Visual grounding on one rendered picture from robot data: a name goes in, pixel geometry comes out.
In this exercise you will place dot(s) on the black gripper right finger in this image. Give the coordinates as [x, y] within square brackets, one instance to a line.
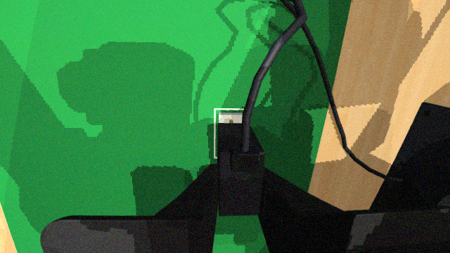
[294, 221]

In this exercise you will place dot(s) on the black cable with plug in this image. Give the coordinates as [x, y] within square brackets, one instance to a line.
[240, 157]

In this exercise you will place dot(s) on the green circuit board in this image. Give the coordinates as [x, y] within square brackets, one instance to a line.
[111, 107]

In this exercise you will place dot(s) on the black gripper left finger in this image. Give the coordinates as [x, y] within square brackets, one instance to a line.
[185, 225]

